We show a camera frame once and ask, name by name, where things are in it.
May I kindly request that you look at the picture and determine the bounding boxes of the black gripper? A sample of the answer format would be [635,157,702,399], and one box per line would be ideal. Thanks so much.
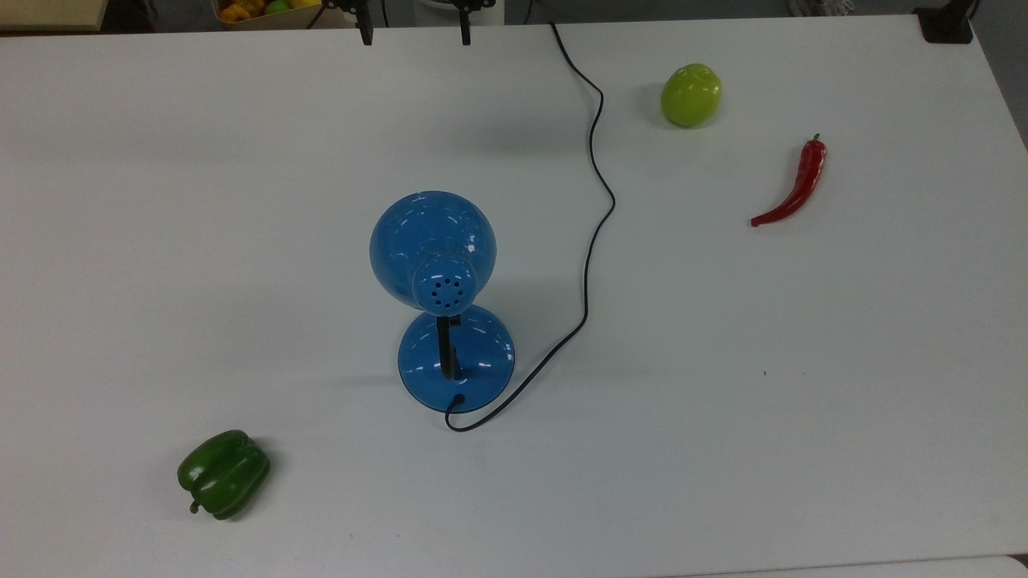
[321,0,503,47]

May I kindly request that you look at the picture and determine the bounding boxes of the blue desk lamp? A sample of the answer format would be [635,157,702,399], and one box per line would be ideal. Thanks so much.
[369,190,516,416]

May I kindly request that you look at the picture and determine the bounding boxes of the cardboard box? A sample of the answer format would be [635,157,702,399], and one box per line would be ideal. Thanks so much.
[212,0,356,31]

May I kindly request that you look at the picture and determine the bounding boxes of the green apple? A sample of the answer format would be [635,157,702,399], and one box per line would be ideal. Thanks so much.
[660,63,723,128]

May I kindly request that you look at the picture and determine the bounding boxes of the light wooden board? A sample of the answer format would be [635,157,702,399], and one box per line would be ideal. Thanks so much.
[0,0,110,33]

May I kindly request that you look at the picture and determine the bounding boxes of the red chili pepper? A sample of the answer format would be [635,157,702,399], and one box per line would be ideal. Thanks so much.
[750,133,828,228]

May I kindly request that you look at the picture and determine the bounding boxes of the green bell pepper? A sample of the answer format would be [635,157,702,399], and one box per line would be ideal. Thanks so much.
[177,429,272,521]

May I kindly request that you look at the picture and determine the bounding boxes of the black table clamp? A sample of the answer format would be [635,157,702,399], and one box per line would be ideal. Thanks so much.
[915,0,978,44]

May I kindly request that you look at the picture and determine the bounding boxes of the black lamp power cable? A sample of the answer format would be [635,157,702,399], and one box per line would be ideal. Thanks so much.
[445,22,618,434]

